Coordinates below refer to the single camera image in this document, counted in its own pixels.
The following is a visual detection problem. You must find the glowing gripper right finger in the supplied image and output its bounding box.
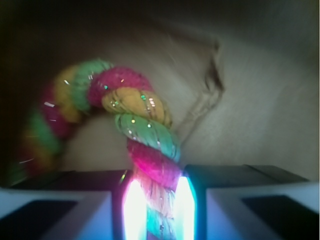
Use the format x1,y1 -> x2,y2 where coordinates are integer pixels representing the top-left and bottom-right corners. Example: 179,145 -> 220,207
175,164 -> 320,240

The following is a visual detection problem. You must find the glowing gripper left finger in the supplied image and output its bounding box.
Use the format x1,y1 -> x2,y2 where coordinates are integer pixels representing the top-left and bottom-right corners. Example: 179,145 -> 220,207
0,170 -> 147,240

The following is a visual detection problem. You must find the multicolored twisted rope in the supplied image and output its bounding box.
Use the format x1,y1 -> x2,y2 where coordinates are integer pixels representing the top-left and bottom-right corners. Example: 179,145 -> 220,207
9,58 -> 183,240

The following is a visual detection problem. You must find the brown paper bag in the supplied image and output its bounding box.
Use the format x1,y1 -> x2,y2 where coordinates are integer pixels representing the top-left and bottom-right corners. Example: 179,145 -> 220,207
0,0 -> 320,183

